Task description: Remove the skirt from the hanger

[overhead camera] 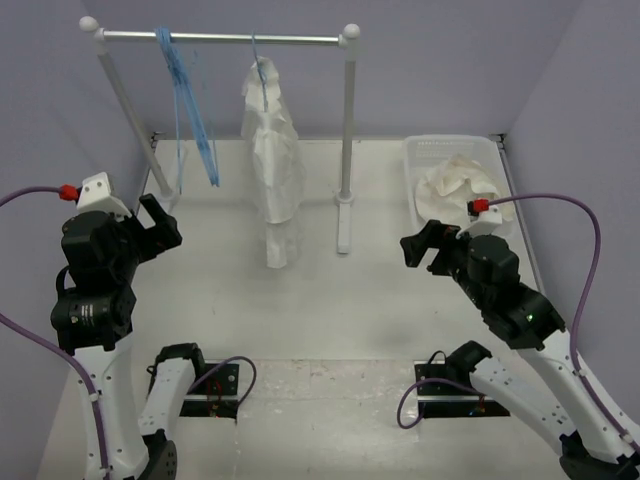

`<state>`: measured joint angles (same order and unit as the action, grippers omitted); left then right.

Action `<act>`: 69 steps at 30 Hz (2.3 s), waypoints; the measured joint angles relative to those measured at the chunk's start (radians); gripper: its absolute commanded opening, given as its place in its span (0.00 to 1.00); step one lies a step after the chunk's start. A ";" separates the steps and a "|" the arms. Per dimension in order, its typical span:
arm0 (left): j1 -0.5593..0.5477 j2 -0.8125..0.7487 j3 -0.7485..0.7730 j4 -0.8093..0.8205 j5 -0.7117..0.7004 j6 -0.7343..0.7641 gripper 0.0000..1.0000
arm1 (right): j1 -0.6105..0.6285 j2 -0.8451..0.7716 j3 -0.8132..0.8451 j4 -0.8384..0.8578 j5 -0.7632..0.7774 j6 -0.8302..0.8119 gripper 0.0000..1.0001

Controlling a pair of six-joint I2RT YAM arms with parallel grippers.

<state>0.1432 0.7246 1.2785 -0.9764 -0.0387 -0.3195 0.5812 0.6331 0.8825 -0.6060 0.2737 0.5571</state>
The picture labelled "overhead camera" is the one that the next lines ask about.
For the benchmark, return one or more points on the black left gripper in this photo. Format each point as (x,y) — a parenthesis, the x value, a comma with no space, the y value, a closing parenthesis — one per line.
(155,240)

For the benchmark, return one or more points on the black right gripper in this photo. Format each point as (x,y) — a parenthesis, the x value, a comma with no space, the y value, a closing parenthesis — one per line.
(435,233)

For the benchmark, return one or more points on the white skirt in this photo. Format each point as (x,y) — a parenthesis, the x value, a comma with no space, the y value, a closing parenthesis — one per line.
(275,160)

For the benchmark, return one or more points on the blue wire hanger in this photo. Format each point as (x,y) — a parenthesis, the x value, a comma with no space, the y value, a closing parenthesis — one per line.
(260,71)

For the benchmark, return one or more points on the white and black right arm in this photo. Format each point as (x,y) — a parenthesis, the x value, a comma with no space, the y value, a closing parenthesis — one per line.
(588,444)

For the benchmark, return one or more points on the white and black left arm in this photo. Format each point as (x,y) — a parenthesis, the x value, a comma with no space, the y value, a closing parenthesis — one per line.
(93,321)

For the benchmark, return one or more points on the white cloth in basket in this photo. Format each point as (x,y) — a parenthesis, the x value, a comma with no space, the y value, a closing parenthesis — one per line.
(443,191)

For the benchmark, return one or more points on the white plastic basket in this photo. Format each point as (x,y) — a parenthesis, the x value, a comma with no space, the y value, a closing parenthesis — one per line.
(424,151)

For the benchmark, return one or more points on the bundle of blue hangers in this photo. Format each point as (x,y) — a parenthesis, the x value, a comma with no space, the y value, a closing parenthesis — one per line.
(183,95)

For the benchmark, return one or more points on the white clothes rack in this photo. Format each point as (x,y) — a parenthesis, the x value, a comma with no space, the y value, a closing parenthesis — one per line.
(347,40)

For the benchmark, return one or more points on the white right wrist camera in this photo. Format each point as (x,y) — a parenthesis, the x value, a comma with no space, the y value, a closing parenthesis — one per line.
(484,218)

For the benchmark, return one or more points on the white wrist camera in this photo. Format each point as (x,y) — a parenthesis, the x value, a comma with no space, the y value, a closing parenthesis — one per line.
(97,194)
(484,218)

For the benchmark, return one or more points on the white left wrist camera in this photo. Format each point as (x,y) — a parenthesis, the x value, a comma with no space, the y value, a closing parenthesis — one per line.
(97,194)

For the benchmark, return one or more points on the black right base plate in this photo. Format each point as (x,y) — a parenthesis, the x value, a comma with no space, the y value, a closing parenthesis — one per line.
(437,400)

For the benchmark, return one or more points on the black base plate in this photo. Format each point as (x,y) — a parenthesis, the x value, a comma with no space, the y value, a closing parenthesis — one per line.
(437,400)
(220,390)

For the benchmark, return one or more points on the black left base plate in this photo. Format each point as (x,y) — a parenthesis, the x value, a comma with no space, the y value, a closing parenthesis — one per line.
(220,390)

